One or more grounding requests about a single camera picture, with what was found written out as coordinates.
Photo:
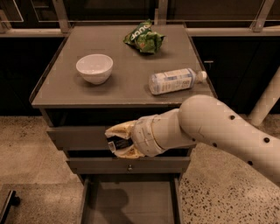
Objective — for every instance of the grey top drawer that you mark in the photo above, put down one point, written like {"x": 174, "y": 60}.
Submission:
{"x": 79, "y": 138}

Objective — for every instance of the clear plastic water bottle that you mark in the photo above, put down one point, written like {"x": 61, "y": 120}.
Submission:
{"x": 175, "y": 80}

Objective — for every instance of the blue rxbar wrapper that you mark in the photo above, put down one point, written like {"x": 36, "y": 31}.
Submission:
{"x": 116, "y": 143}

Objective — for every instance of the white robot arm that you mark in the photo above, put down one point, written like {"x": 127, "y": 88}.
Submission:
{"x": 200, "y": 118}

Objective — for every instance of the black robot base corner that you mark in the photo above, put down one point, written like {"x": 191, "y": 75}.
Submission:
{"x": 12, "y": 200}

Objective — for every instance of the green chip bag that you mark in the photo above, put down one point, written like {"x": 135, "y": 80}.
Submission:
{"x": 144, "y": 39}

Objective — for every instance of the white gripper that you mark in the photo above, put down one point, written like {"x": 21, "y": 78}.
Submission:
{"x": 143, "y": 136}

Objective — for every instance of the metal railing frame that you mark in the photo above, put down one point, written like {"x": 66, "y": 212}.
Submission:
{"x": 201, "y": 18}

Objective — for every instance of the grey drawer cabinet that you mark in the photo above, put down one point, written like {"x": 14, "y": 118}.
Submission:
{"x": 65, "y": 99}

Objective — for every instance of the white ceramic bowl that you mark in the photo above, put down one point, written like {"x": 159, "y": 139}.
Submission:
{"x": 95, "y": 68}

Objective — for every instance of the grey middle drawer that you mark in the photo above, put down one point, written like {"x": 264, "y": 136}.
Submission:
{"x": 116, "y": 165}

